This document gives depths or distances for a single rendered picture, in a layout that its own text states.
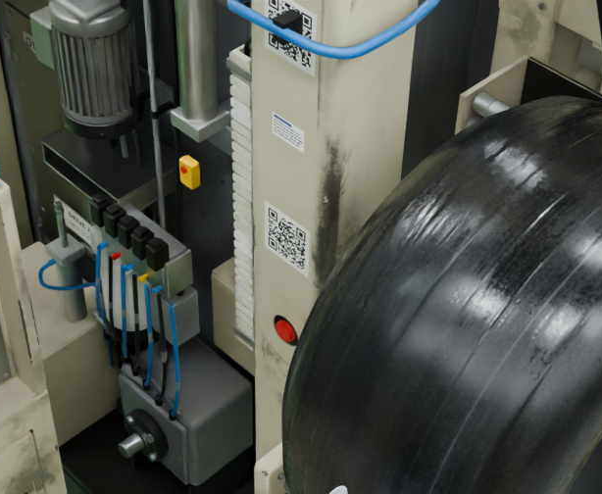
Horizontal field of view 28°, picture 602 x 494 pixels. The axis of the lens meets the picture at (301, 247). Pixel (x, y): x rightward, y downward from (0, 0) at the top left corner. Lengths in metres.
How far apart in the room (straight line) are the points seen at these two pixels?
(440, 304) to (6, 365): 0.77
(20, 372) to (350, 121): 0.66
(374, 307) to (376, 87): 0.27
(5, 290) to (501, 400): 0.75
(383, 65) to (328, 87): 0.08
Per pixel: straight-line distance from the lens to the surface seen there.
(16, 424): 1.74
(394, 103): 1.35
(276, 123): 1.35
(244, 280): 1.60
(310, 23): 1.24
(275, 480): 1.58
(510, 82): 1.81
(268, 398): 1.70
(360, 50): 1.21
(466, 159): 1.20
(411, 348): 1.13
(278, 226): 1.45
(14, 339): 1.69
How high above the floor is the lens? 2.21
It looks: 44 degrees down
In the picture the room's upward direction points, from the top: 2 degrees clockwise
